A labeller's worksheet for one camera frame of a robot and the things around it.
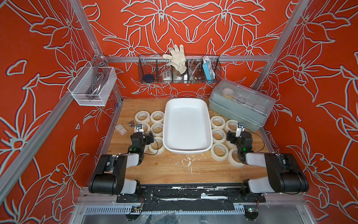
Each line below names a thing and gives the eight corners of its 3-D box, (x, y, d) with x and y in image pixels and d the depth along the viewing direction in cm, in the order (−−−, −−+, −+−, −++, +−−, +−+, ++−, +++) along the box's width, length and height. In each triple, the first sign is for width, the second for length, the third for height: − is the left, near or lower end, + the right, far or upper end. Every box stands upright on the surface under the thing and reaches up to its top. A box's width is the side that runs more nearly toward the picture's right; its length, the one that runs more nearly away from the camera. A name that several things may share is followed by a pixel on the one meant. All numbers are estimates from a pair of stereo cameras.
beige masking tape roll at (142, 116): (134, 123, 105) (133, 121, 103) (137, 112, 112) (136, 110, 110) (149, 123, 105) (148, 121, 103) (151, 112, 112) (150, 110, 110)
